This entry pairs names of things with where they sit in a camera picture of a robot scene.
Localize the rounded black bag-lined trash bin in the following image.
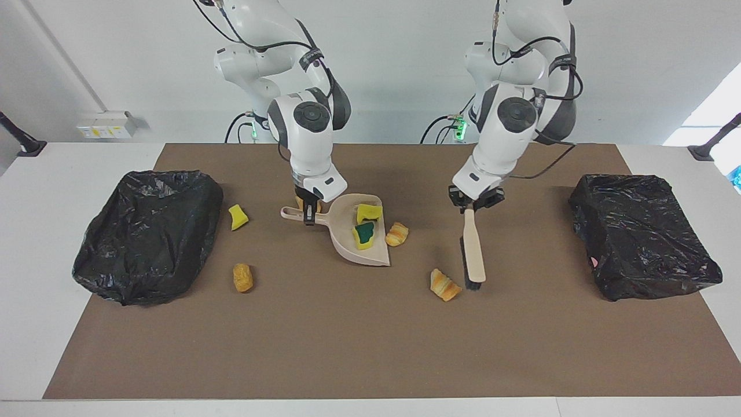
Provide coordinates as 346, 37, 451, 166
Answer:
72, 170, 224, 306

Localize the boxy black bag-lined trash bin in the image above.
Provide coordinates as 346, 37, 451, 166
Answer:
568, 174, 724, 302

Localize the brown table mat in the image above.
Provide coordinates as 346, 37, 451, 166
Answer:
42, 143, 741, 400

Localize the white wall outlet box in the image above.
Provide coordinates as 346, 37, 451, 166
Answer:
76, 111, 138, 140

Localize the black clamp stand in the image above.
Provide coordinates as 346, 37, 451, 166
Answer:
688, 113, 741, 162
0, 111, 48, 158

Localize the beige plastic dustpan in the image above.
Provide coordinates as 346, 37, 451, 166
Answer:
281, 193, 391, 267

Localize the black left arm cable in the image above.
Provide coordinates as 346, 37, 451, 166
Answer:
491, 0, 584, 180

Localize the golden brown bread roll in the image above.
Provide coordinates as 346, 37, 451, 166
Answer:
233, 263, 254, 293

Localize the yellow sponge with green side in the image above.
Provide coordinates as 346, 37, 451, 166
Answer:
352, 222, 377, 251

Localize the black base cable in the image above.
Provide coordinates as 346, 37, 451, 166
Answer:
225, 112, 255, 144
420, 90, 481, 144

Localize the beige brush with black bristles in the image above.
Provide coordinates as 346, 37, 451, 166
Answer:
459, 207, 487, 290

